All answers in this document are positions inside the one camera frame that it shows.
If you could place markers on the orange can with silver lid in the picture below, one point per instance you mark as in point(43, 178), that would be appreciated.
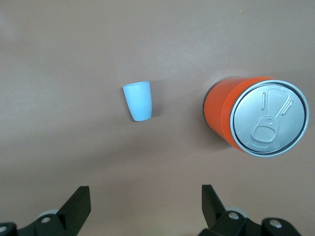
point(221, 110)

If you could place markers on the brown table cloth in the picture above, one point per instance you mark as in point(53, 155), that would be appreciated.
point(73, 61)

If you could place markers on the light blue plastic cup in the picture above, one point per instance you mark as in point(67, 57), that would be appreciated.
point(139, 103)

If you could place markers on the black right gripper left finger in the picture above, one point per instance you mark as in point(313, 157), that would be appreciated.
point(71, 211)

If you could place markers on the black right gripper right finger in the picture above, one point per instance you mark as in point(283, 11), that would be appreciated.
point(216, 216)

